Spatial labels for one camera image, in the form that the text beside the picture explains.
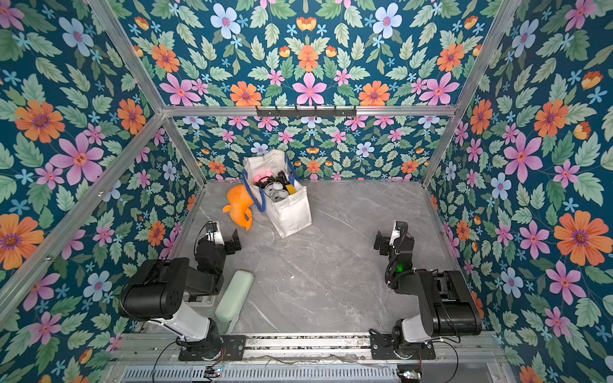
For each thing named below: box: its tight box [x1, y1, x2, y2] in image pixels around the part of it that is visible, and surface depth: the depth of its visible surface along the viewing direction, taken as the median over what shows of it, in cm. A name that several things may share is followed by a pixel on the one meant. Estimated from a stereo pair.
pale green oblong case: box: [214, 269, 255, 335], surface depth 83 cm
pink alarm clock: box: [253, 170, 274, 184], surface depth 109 cm
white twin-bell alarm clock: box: [264, 181, 289, 203], surface depth 103 cm
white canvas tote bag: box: [242, 149, 313, 239], surface depth 96 cm
